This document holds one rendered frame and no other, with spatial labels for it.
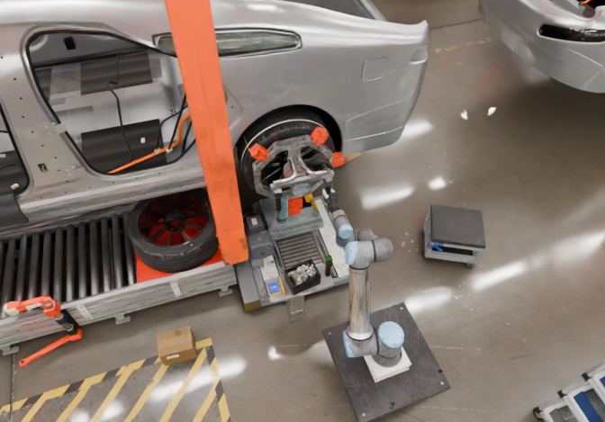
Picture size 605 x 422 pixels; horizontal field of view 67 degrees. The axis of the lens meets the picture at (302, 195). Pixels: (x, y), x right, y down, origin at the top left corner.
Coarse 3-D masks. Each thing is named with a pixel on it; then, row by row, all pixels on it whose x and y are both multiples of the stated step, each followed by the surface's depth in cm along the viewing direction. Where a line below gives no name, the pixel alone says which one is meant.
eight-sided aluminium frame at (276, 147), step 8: (304, 136) 296; (272, 144) 293; (280, 144) 291; (288, 144) 291; (296, 144) 292; (304, 144) 295; (312, 144) 296; (272, 152) 291; (328, 152) 307; (256, 160) 300; (264, 160) 294; (256, 168) 297; (256, 176) 303; (256, 184) 309; (312, 184) 330; (320, 184) 330; (264, 192) 317; (272, 192) 326; (288, 192) 332
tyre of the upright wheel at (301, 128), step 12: (288, 108) 305; (300, 108) 309; (264, 120) 301; (276, 120) 298; (288, 120) 297; (312, 120) 306; (252, 132) 302; (264, 132) 296; (276, 132) 292; (288, 132) 294; (300, 132) 297; (240, 144) 311; (252, 144) 298; (264, 144) 295; (240, 156) 311; (252, 168) 309; (252, 180) 317
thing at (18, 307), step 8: (48, 296) 290; (8, 304) 285; (16, 304) 285; (24, 304) 287; (32, 304) 288; (40, 304) 290; (56, 304) 286; (8, 312) 283; (16, 312) 287; (48, 312) 283; (56, 312) 286; (80, 328) 320; (72, 336) 314; (80, 336) 316; (56, 344) 312; (40, 352) 309; (24, 360) 305; (32, 360) 307
